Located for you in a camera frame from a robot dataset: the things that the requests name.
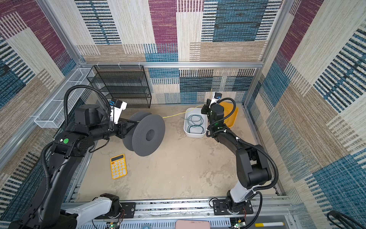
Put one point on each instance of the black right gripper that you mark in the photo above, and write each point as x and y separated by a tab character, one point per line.
205	108

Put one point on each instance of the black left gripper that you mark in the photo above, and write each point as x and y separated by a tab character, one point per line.
122	127

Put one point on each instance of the dark grey foam spool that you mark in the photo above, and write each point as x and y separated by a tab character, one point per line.
147	136

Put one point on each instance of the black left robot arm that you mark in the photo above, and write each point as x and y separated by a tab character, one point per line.
61	157

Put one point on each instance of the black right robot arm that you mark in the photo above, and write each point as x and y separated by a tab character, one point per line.
256	170

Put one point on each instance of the white plastic bin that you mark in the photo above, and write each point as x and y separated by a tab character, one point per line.
195	123

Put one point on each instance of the yellow plastic bin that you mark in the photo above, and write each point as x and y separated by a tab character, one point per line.
228	107

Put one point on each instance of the yellow calculator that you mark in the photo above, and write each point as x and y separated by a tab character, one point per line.
118	166

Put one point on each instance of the pink phone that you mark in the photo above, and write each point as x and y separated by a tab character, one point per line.
192	224

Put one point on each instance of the yellow white marker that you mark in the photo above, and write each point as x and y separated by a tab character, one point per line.
269	224

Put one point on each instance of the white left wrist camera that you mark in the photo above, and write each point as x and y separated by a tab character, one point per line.
117	106

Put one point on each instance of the black wire shelf rack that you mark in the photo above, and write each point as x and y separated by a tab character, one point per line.
128	83

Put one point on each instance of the white wire mesh basket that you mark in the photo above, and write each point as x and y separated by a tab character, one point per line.
52	115

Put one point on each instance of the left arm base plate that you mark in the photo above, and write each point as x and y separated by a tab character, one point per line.
124	210

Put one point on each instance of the aluminium mounting rail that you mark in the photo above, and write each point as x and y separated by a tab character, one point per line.
164	213

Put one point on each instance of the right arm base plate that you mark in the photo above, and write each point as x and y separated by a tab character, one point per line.
222	207

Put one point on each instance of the black chair frame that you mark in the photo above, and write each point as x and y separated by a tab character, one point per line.
343	221

